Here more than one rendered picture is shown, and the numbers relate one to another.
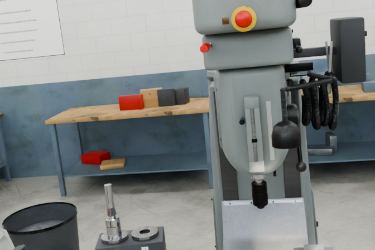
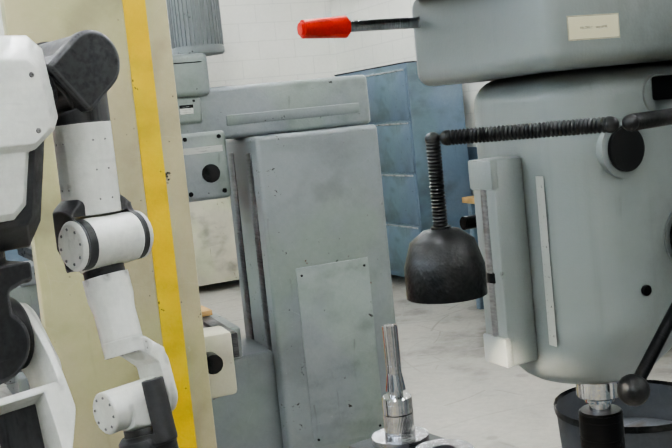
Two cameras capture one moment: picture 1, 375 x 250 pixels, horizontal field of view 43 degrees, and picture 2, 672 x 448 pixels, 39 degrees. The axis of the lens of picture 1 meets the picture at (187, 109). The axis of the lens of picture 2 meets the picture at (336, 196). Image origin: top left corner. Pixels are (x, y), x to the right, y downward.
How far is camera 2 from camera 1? 107 cm
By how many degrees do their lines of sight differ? 55
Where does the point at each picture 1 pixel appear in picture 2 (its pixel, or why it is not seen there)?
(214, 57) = (425, 52)
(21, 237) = (569, 428)
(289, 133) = (417, 260)
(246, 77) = (500, 106)
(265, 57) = (500, 50)
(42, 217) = (658, 410)
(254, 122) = (488, 228)
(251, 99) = (478, 165)
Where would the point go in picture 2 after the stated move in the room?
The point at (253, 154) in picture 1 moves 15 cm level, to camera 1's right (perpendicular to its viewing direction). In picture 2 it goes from (490, 314) to (609, 333)
